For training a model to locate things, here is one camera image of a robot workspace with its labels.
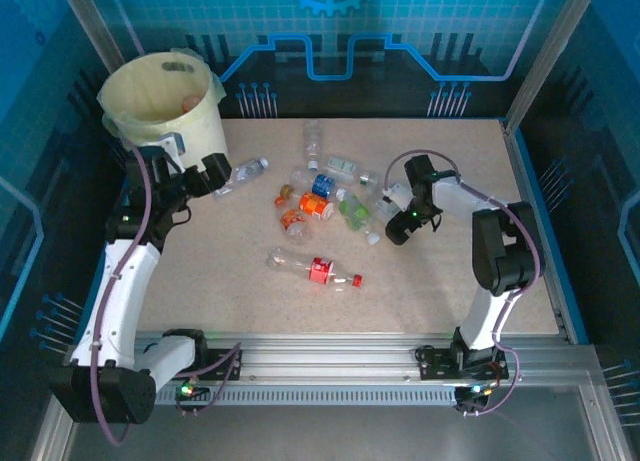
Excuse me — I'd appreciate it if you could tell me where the clear bottle with blue cap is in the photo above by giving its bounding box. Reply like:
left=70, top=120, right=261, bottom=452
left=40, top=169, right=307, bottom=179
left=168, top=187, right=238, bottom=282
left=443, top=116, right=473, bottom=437
left=212, top=156, right=270, bottom=200

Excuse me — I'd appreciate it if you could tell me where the lime green label bottle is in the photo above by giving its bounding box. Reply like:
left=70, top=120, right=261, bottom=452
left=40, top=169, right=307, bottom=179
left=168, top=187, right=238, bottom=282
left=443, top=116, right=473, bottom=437
left=338, top=188, right=382, bottom=246

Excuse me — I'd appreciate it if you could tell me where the red label cola bottle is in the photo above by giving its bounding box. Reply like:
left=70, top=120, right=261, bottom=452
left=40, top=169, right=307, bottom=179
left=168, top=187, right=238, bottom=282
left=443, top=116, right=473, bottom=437
left=266, top=245, right=364, bottom=295

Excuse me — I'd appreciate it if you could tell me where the orange label bottle brown cap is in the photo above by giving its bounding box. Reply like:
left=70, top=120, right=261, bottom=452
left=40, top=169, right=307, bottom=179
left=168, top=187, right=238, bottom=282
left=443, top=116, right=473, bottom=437
left=278, top=183, right=335, bottom=221

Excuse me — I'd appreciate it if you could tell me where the clear bottle green white label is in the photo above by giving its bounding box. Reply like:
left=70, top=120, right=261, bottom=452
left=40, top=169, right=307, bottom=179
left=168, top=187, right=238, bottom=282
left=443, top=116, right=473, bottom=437
left=322, top=154, right=380, bottom=188

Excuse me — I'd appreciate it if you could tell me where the blue label bottle white cap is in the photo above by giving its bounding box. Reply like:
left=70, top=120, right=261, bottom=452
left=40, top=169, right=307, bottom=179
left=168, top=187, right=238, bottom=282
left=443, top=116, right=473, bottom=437
left=291, top=165, right=349, bottom=201

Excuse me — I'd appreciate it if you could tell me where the cream plastic waste bin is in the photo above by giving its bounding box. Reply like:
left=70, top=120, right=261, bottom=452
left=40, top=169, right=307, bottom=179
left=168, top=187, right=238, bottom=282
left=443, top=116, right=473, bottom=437
left=97, top=50, right=232, bottom=181

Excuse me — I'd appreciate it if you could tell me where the translucent bin liner bag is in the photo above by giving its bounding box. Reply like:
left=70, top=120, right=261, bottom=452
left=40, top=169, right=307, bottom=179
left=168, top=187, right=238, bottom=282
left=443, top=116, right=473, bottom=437
left=97, top=47, right=227, bottom=150

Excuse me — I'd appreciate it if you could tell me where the ribbed clear bottle blue cap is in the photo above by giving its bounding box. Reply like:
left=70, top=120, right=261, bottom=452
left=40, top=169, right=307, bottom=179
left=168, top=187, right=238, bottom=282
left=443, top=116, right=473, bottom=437
left=302, top=120, right=324, bottom=171

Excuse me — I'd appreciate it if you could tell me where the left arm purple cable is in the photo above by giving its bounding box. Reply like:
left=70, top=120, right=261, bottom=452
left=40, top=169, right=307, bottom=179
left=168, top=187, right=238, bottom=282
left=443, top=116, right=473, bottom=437
left=89, top=145, right=245, bottom=447

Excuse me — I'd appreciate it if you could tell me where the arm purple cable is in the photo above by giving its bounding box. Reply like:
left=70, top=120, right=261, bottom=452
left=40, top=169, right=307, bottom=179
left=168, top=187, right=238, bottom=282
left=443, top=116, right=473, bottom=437
left=89, top=145, right=245, bottom=447
left=383, top=149, right=544, bottom=418

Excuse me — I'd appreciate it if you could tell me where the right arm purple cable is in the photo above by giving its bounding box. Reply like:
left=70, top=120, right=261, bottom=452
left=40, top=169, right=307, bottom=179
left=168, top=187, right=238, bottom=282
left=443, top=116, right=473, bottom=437
left=383, top=149, right=544, bottom=418

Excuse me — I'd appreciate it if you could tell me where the aluminium table side rail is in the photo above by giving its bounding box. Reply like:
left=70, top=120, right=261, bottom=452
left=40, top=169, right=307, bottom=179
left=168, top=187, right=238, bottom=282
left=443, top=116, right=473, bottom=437
left=499, top=119, right=586, bottom=345

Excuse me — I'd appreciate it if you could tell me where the aluminium mounting rail beam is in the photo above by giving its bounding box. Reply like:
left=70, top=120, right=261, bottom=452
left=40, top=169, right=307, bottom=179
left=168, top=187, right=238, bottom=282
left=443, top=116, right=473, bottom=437
left=64, top=330, right=601, bottom=407

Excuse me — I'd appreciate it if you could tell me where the slotted grey cable duct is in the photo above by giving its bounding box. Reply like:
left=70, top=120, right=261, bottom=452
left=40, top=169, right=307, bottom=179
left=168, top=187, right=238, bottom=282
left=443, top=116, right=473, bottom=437
left=149, top=385, right=461, bottom=407

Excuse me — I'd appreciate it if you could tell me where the aluminium frame post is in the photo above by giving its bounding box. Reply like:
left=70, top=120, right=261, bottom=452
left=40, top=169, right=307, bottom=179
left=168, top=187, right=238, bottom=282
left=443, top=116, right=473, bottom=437
left=55, top=0, right=129, bottom=75
left=503, top=0, right=589, bottom=127

